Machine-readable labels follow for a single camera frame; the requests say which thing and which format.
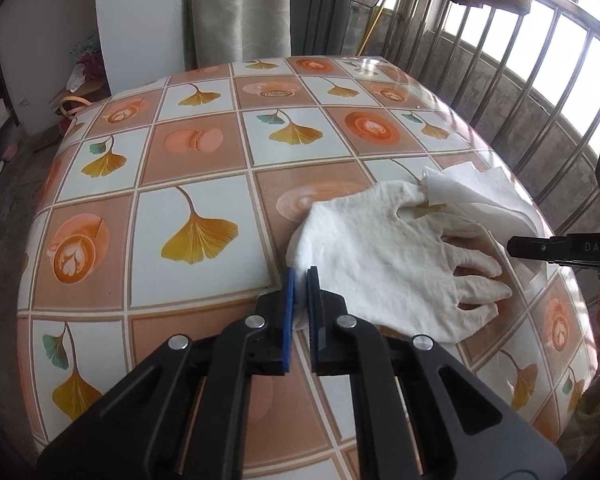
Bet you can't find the pile of clothes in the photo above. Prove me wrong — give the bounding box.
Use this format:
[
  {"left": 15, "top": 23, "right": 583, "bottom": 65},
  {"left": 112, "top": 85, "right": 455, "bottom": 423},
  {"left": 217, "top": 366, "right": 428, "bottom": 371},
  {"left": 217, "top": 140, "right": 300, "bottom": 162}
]
[{"left": 69, "top": 35, "right": 105, "bottom": 92}]

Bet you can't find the white tissue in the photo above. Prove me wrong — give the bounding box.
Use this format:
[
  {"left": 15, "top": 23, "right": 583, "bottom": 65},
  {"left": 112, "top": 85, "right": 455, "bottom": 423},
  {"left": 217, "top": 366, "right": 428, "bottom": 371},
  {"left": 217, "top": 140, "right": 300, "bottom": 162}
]
[{"left": 420, "top": 161, "right": 551, "bottom": 301}]

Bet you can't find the ginkgo patterned tablecloth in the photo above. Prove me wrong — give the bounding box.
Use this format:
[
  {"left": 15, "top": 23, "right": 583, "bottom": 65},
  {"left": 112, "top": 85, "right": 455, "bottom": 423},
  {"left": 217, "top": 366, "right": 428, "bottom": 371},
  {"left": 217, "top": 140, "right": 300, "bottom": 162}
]
[{"left": 15, "top": 55, "right": 598, "bottom": 480}]

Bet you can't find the dark metal door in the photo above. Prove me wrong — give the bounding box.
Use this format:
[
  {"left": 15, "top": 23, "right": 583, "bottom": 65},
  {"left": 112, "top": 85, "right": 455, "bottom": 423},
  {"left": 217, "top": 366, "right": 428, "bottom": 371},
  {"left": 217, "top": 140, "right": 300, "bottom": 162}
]
[{"left": 290, "top": 0, "right": 353, "bottom": 56}]

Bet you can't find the orange basket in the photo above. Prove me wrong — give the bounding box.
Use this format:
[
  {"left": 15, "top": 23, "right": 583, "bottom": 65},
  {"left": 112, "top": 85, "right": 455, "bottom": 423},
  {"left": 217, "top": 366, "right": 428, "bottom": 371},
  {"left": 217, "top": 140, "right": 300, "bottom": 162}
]
[{"left": 57, "top": 91, "right": 92, "bottom": 118}]

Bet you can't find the grey curtain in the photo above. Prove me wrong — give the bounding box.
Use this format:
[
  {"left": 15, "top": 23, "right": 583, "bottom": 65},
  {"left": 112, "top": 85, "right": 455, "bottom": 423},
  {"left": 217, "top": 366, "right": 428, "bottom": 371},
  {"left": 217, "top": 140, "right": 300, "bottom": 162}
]
[{"left": 184, "top": 0, "right": 293, "bottom": 68}]

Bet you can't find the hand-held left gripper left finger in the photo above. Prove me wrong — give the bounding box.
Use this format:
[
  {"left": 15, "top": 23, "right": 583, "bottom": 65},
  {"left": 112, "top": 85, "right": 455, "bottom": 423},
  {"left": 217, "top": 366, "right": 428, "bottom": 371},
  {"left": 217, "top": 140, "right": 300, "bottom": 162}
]
[{"left": 36, "top": 267, "right": 297, "bottom": 480}]

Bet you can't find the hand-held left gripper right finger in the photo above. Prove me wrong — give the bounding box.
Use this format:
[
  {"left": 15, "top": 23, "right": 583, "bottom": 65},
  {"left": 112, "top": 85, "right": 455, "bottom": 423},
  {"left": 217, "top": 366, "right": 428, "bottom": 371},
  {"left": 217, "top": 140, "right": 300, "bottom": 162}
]
[{"left": 306, "top": 266, "right": 567, "bottom": 480}]

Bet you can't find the white cloth glove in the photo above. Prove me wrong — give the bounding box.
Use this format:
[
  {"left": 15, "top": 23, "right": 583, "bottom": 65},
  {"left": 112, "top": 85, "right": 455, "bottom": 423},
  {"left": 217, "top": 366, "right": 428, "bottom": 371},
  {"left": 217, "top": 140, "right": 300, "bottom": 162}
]
[{"left": 286, "top": 181, "right": 513, "bottom": 346}]

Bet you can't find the yellow broom stick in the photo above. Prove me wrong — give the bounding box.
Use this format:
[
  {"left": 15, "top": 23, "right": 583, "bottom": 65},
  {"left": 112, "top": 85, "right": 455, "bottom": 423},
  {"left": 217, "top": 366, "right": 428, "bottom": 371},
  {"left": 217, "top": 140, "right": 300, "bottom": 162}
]
[{"left": 357, "top": 0, "right": 396, "bottom": 56}]

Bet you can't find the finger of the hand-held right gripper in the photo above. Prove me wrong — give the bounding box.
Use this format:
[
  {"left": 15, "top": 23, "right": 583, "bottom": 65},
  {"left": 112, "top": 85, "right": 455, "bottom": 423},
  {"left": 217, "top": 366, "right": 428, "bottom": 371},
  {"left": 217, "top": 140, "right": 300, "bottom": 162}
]
[{"left": 506, "top": 234, "right": 572, "bottom": 264}]

